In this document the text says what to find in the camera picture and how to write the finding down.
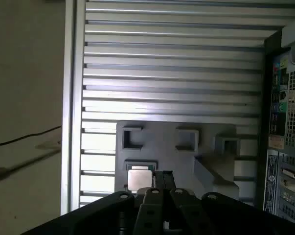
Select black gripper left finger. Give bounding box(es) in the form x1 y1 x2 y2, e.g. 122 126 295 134
22 170 164 235

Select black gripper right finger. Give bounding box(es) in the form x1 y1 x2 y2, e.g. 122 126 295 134
163 170 295 235

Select silver square CPU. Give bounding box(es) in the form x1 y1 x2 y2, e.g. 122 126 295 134
127 168 155 191

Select grey plastic parts rack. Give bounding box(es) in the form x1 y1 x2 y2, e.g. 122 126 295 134
114 121 241 199

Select grey metal floor rod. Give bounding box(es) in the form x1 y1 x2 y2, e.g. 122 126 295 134
0 141 63 185

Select black open PC case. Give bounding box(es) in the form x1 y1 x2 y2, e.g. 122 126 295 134
261 24 295 227

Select thin black floor cable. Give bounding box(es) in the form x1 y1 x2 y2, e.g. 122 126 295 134
0 125 63 148

